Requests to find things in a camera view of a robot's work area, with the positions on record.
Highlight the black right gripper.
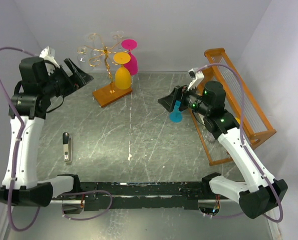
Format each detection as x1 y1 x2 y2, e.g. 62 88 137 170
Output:
158 80 210 116

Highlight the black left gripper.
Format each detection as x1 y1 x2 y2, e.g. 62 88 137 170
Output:
43 57 94 98

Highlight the blue wine glass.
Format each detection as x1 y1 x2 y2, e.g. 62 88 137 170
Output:
169 100 183 123

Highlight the patterned clear wine glass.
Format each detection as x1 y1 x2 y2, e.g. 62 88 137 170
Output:
77 46 89 72

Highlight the yellow wine glass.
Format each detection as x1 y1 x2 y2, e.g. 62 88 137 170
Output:
113 52 131 90

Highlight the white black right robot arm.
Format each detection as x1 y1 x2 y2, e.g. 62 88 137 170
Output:
158 81 288 222

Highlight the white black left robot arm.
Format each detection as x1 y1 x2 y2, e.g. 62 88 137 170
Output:
0 56 93 207

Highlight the pink wine glass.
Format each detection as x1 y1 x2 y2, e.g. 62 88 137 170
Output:
121 39 138 76

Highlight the wooden dish rack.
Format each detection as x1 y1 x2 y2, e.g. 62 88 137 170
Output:
188 47 277 167

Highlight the silver black stapler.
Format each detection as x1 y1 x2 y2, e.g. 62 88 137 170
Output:
62 132 73 165

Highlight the gold wire wine glass rack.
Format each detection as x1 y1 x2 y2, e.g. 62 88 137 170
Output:
81 34 133 108

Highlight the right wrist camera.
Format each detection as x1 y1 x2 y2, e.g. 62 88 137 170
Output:
188 67 204 91

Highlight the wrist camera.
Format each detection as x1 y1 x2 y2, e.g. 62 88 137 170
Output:
188 67 204 91
39 46 56 63

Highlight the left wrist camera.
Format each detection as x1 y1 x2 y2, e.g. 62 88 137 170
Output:
39 46 56 63

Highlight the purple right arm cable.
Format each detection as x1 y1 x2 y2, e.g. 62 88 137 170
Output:
198 62 284 223

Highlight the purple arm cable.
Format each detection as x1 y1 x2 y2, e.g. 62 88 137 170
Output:
198 62 284 223
0 46 43 232

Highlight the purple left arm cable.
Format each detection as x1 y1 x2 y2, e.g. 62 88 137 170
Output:
0 46 43 232

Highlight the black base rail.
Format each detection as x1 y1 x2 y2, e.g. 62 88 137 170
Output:
52 181 231 212

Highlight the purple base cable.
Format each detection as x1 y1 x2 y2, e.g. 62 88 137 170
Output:
61 189 114 221

